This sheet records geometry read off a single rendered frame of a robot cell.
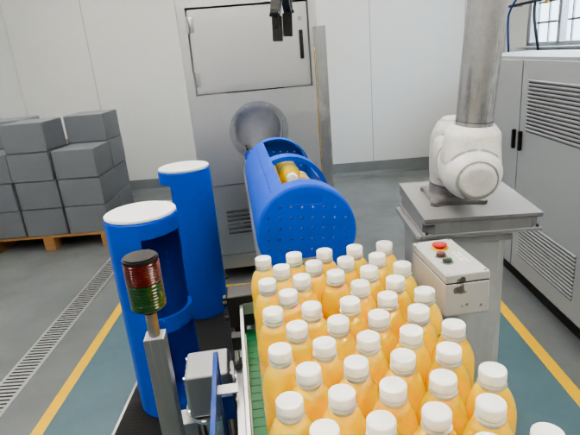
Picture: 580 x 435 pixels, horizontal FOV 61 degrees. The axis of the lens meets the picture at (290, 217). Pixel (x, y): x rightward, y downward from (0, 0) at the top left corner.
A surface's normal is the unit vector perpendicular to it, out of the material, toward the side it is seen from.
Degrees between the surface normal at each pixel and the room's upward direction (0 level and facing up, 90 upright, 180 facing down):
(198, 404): 90
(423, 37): 90
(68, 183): 90
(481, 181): 99
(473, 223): 90
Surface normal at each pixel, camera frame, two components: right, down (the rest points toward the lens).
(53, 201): 0.00, 0.32
